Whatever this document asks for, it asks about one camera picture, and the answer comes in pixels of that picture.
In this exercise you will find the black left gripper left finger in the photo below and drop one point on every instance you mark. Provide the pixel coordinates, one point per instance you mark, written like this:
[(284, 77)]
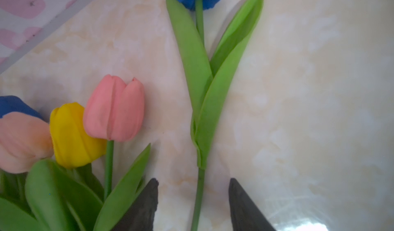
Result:
[(141, 214)]

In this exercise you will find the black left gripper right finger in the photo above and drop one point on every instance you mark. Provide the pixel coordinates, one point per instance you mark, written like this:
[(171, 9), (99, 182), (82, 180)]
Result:
[(245, 215)]

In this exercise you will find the blue tulip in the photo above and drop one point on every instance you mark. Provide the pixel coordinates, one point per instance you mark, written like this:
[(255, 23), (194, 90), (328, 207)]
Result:
[(14, 104), (209, 77)]

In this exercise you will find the peach pink tulip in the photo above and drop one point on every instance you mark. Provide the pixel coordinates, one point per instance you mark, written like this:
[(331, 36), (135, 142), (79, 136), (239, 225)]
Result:
[(25, 140)]

